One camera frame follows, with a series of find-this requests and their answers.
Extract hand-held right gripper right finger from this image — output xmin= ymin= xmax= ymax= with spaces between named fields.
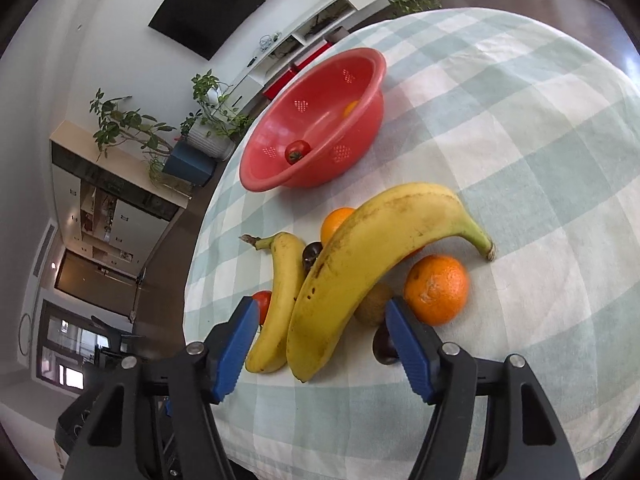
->
xmin=384 ymin=298 xmax=583 ymax=480

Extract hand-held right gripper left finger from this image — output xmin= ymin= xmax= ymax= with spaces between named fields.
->
xmin=61 ymin=296 xmax=261 ymax=480

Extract brown kiwi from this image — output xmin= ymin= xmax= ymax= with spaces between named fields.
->
xmin=354 ymin=281 xmax=395 ymax=326

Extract small yellow banana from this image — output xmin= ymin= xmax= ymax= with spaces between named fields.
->
xmin=239 ymin=231 xmax=308 ymax=374

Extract large yellow banana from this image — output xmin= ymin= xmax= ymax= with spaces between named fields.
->
xmin=286 ymin=182 xmax=497 ymax=383

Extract red plastic colander basin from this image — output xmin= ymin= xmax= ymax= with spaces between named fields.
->
xmin=239 ymin=47 xmax=388 ymax=193

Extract red tomato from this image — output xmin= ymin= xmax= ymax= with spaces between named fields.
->
xmin=284 ymin=140 xmax=312 ymax=166
xmin=251 ymin=290 xmax=273 ymax=326

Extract brown door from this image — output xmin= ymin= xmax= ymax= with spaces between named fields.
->
xmin=54 ymin=250 xmax=141 ymax=316

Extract potted tree in blue pot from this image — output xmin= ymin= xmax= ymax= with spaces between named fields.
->
xmin=90 ymin=89 xmax=218 ymax=188

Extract green white checked tablecloth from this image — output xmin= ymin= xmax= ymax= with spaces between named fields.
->
xmin=182 ymin=7 xmax=640 ymax=480

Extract plant in white ribbed pot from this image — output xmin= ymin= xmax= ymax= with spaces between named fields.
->
xmin=179 ymin=115 xmax=236 ymax=161

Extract white air vent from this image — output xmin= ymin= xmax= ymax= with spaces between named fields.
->
xmin=32 ymin=222 xmax=56 ymax=278

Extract pothos in small white pot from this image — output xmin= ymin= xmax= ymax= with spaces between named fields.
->
xmin=191 ymin=70 xmax=256 ymax=141

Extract red storage box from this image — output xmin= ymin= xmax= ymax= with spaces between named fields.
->
xmin=263 ymin=71 xmax=296 ymax=101
xmin=291 ymin=41 xmax=333 ymax=72

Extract black media device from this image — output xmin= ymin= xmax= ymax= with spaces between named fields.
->
xmin=305 ymin=12 xmax=346 ymax=36

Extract wall cabinet with dark glass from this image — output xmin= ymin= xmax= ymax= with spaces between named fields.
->
xmin=50 ymin=120 xmax=193 ymax=281

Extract black wall television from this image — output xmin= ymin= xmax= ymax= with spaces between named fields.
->
xmin=148 ymin=0 xmax=321 ymax=61

